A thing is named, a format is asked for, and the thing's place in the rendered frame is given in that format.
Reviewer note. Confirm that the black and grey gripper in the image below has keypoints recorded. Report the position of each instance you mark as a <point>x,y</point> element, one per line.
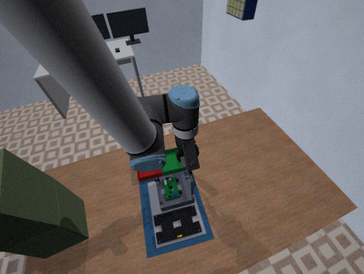
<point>180,153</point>

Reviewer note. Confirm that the red bin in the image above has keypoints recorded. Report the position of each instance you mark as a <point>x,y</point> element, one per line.
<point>143,176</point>

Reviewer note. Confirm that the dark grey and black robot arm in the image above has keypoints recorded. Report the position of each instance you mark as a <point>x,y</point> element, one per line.
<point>62,36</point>

